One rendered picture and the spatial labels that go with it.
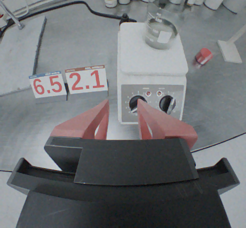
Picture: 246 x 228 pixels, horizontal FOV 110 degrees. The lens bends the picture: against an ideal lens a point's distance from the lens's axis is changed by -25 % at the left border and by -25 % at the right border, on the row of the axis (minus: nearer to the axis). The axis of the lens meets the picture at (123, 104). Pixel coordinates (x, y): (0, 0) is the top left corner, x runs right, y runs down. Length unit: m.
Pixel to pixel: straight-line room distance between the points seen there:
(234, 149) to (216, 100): 0.14
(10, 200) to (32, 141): 0.20
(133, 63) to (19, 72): 0.33
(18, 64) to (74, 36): 0.20
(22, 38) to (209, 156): 0.66
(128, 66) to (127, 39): 0.06
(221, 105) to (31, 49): 0.57
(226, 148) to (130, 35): 0.35
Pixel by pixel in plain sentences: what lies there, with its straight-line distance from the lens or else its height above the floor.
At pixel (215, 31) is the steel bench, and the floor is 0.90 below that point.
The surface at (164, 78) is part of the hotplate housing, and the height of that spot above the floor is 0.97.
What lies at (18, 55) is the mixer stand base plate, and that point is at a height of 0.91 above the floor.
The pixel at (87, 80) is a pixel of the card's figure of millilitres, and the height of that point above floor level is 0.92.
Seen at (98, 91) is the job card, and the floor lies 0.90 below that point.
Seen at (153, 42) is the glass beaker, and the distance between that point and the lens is 0.20.
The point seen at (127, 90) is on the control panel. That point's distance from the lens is 0.20.
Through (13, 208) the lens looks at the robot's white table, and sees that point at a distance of 0.46.
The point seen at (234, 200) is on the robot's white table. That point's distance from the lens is 0.44.
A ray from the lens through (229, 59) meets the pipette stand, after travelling 0.46.
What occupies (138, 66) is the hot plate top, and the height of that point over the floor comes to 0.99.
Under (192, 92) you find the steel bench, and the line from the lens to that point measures 0.32.
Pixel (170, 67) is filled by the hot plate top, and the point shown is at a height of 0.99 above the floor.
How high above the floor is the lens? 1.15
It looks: 77 degrees down
